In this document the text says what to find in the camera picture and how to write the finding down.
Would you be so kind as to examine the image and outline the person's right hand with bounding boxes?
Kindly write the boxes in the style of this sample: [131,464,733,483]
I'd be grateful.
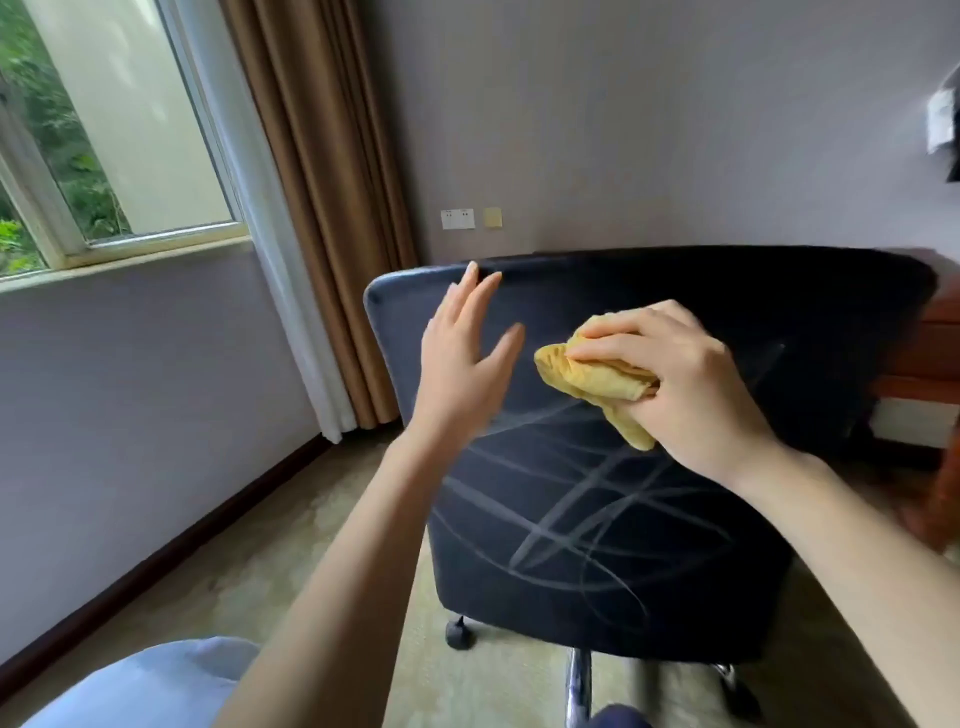
[563,299,785,489]

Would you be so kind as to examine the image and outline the person's left hand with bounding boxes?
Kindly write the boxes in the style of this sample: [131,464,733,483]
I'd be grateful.
[410,260,526,451]

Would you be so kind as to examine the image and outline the yellow cleaning cloth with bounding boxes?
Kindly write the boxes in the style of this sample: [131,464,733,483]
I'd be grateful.
[533,311,661,453]

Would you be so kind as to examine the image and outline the black leather chair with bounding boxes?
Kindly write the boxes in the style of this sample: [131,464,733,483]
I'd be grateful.
[363,245,939,728]

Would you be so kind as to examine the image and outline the person's right forearm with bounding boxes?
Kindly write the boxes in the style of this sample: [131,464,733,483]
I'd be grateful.
[738,442,960,728]

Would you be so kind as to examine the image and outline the person's left forearm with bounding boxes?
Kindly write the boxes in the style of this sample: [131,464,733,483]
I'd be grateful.
[213,434,459,728]

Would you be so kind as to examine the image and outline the brown and white curtains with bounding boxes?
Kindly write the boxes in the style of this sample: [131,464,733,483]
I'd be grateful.
[157,0,360,445]

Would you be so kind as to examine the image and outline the red-brown wooden table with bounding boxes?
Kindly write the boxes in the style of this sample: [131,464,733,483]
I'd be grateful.
[869,247,960,553]

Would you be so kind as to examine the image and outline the navy dress with white trim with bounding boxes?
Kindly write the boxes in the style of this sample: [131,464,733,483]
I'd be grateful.
[592,703,654,728]

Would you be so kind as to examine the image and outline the dark wooden baseboard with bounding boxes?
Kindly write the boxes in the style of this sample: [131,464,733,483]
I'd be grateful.
[0,433,331,688]

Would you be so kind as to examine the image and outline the black television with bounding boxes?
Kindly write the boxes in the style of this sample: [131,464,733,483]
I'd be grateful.
[943,74,960,184]

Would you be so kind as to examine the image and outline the white bed sheet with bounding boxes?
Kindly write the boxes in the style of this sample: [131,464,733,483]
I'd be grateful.
[22,637,262,728]

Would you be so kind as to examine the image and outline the window with cream frame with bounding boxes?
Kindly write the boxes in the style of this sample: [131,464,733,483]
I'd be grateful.
[0,0,253,294]

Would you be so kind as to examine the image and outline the white wall unit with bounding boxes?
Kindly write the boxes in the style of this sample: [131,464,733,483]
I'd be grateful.
[926,88,958,155]

